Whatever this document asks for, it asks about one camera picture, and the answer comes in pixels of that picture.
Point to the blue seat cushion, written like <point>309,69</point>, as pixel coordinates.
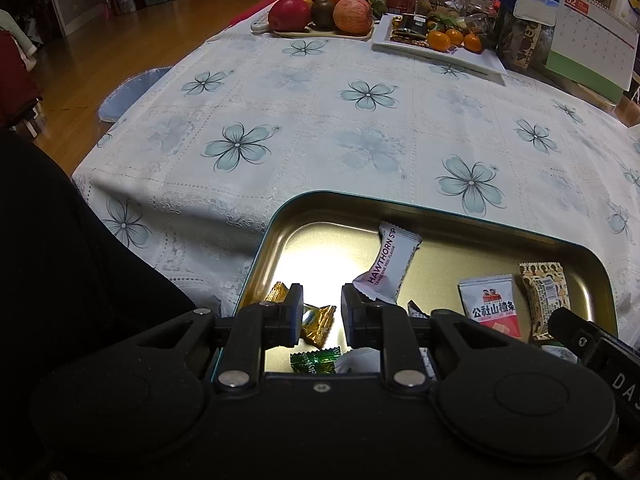
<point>125,97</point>

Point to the red upholstered seat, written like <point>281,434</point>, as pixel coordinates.
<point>15,85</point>

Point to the patterned snack bag with lid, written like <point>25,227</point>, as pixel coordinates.
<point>525,40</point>

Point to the gold metal tray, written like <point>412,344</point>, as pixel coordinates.
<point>450,260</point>

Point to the white lettered snack packet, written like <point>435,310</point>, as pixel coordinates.
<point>387,265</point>

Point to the brown round fruit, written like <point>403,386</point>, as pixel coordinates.
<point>324,14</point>

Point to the tangerine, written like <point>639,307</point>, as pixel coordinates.
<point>437,40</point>
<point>472,42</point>
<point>454,36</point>

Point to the floral white tablecloth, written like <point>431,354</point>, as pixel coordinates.
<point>300,135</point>

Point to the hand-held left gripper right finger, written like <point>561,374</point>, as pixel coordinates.
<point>348,315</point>

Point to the red white snack packet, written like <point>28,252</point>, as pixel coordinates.
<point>487,305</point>

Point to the green candy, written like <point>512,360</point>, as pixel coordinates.
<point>312,360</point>

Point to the desk calendar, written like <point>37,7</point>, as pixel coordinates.
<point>590,35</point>

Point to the black snack packet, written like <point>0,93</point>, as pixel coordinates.
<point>412,22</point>

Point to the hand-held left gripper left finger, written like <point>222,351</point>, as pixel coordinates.
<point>295,315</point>

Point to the dark red round fruit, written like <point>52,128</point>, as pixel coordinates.
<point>289,15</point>

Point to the striped red apple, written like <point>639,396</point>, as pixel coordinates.
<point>352,15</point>

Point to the beige patterned snack packet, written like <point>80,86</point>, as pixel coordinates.
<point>542,295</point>

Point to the person's black clothing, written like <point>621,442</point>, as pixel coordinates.
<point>75,260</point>

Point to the white rectangular plate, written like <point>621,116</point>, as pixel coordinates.
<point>480,62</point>

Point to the white remote control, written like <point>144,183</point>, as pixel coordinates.
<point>260,25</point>

